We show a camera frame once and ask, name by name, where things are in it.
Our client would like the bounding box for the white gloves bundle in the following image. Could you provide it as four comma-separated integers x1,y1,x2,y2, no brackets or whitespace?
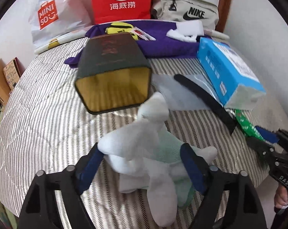
97,91,218,227

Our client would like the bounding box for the white Miniso plastic bag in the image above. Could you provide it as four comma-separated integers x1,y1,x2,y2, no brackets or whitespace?
28,0,91,49

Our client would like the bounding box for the black watch strap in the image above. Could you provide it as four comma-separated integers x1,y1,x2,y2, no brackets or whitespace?
173,74,238,136

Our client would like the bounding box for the person's right hand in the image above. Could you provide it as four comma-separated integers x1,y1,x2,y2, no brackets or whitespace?
274,185,288,209

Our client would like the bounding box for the brown wooden door frame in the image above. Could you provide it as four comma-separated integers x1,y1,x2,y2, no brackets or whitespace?
215,0,231,33

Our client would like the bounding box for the rolled patterned poster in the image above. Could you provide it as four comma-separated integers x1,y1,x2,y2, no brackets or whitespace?
34,27,230,55

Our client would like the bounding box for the yellow Adidas pouch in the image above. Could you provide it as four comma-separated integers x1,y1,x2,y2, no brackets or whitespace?
105,22,139,40

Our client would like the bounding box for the brown patterned book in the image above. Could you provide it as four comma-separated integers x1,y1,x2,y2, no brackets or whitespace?
3,58,21,90

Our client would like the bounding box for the red Haidilao paper bag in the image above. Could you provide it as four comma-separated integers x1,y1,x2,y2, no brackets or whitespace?
91,0,151,24

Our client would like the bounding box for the clear plastic bag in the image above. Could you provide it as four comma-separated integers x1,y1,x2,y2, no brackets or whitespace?
151,74,223,111

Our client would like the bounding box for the white foam sponge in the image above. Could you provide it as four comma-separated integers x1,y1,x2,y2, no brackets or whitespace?
176,20,204,36

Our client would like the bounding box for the white tomato sauce packet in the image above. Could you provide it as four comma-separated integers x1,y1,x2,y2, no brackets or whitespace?
131,27,156,41

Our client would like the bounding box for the grey Nike bag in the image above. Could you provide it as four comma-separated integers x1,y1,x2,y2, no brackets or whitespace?
151,0,219,30

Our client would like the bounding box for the green snack packet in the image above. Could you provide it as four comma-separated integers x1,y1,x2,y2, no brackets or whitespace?
235,110,264,141

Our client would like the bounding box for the blue tissue pack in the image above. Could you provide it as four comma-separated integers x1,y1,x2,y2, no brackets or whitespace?
197,37,266,110

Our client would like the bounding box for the purple towel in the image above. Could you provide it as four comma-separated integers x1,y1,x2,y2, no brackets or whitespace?
64,20,211,69

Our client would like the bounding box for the dark green tea tin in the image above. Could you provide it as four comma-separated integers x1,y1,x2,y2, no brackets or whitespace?
75,33,152,115

